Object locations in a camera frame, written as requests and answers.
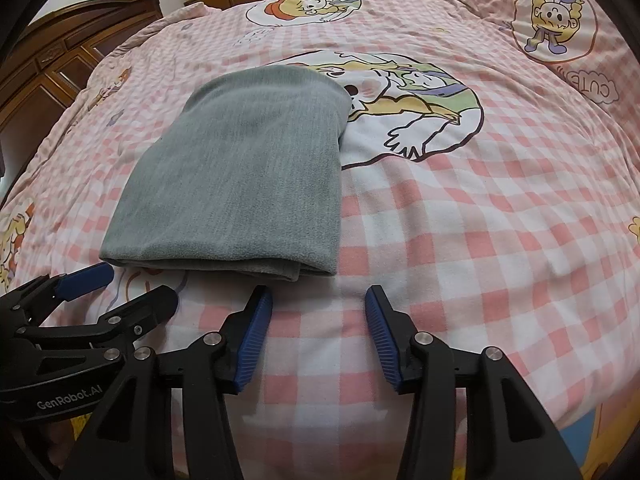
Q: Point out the pink checked cartoon blanket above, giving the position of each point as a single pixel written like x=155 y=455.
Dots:
x=450 y=235

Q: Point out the grey pants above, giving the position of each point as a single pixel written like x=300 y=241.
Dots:
x=235 y=170

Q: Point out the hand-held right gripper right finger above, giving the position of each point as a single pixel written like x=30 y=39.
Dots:
x=385 y=340

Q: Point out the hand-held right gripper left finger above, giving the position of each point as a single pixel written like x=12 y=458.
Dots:
x=250 y=345

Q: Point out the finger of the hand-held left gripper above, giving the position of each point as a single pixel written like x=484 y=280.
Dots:
x=145 y=307
x=82 y=277

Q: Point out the dark wooden headboard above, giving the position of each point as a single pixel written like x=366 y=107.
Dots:
x=50 y=75

